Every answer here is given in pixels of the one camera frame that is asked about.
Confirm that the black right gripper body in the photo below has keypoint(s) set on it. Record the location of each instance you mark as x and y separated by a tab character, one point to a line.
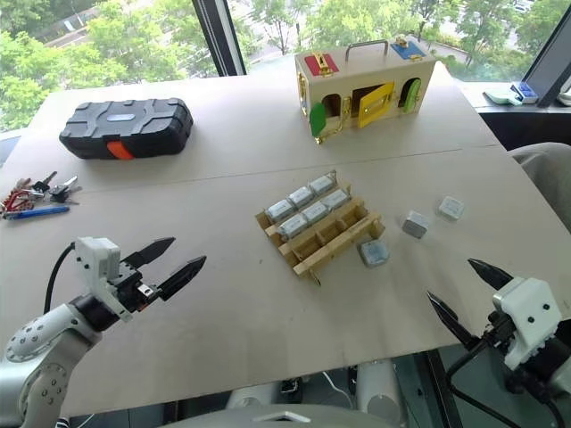
499	335

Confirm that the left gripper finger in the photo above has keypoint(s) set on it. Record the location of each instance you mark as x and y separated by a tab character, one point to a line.
183	276
151	251

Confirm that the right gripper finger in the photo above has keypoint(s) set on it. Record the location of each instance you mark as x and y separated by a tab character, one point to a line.
451	320
493	275

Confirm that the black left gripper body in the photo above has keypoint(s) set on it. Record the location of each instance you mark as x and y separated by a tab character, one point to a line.
131	290

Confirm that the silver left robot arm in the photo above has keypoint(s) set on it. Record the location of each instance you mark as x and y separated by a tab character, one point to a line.
40	348

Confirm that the wooden slotted tray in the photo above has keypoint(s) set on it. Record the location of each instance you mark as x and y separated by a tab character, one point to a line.
332	236

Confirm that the wooden lock activity box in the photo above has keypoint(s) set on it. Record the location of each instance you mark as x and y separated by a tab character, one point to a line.
339	80

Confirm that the black-headed key bunch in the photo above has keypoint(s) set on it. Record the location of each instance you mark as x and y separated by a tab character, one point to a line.
58	189

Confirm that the grey chair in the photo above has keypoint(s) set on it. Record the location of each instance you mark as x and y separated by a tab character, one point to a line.
548	178

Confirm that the blue pen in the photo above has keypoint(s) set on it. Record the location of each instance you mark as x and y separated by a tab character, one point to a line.
35	212

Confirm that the black plastic tool case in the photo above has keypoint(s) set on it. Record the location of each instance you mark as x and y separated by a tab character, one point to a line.
127	127

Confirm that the red key holder bunch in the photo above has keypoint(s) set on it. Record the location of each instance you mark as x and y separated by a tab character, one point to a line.
18	198

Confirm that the silver robot body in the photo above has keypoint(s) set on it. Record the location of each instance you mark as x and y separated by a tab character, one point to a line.
312	414

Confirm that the pale green object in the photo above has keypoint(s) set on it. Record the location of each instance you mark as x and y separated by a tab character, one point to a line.
500	96

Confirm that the blue and white object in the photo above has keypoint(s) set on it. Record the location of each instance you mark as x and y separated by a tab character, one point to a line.
525	92

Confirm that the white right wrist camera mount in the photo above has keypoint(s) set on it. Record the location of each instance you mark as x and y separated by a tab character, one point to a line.
528	312

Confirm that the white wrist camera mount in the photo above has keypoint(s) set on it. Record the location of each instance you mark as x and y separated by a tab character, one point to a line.
528	312
96	260

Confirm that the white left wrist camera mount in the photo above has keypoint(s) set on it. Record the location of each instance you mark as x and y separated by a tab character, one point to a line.
96	260

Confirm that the black table frame leg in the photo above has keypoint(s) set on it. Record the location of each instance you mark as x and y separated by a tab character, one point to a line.
439	388

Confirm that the black window frame post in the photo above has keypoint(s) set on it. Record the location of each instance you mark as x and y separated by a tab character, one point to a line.
218	35
551	58

